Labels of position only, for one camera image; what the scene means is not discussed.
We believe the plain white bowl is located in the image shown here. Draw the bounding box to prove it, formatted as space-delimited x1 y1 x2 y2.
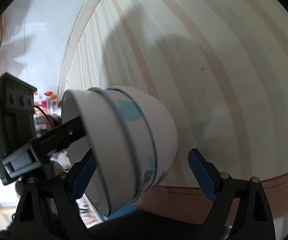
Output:
62 88 139 216

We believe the white bowl red flower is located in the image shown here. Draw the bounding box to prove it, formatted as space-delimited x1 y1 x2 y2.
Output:
105 86 179 193

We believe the white bowl blue pattern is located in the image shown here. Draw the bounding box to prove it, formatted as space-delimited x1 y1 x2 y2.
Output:
90 87 158 203

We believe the colourful printed box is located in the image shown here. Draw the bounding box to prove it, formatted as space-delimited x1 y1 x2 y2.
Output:
34 91 62 133

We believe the striped table mat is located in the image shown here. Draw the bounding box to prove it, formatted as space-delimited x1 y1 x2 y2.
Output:
59 0 288 227

